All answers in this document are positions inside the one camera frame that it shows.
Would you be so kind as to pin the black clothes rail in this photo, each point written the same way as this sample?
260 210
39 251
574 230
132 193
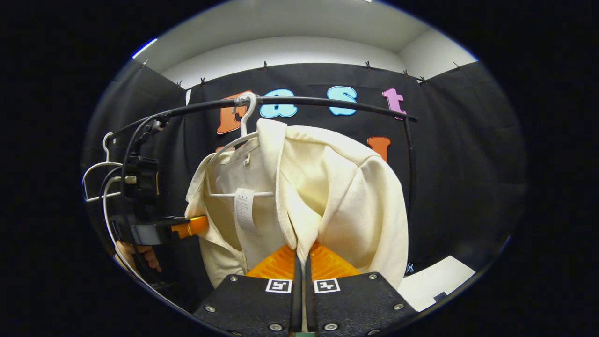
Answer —
327 101

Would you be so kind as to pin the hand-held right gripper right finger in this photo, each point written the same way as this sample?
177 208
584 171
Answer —
310 304

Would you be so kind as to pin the cream button shirt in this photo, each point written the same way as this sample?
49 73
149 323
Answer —
355 215

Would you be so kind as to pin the white plastic hanger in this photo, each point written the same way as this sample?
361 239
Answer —
224 194
107 154

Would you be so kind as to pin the black backdrop cloth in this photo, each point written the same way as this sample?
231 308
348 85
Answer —
458 178

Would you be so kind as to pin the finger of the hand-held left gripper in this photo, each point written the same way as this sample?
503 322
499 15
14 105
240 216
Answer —
192 227

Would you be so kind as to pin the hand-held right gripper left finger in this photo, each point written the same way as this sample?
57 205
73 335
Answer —
296 304

